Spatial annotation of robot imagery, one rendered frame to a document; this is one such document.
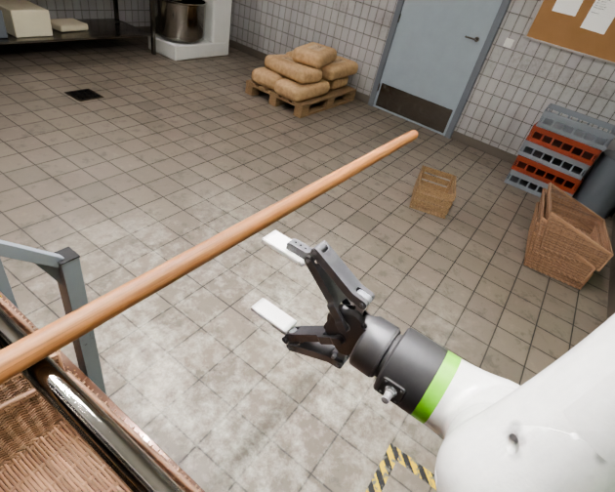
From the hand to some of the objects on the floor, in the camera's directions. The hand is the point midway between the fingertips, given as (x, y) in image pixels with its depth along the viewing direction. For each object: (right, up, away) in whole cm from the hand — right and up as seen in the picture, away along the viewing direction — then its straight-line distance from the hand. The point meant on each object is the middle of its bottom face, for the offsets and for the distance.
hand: (267, 275), depth 59 cm
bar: (-63, -79, +76) cm, 126 cm away
